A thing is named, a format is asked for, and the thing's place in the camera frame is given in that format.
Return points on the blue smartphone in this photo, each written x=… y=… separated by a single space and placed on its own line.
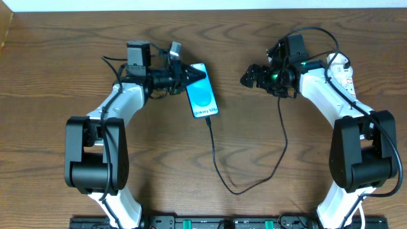
x=201 y=95

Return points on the white charger adapter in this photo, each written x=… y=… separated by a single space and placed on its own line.
x=340 y=66

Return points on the white power strip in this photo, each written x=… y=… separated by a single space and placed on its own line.
x=348 y=84

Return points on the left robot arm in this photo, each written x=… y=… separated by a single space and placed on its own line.
x=96 y=153

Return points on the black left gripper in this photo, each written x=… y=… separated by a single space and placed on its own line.
x=178 y=77

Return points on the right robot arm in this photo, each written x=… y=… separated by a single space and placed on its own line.
x=363 y=152

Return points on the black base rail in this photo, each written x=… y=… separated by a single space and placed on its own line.
x=171 y=222

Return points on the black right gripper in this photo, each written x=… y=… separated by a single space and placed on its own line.
x=263 y=80

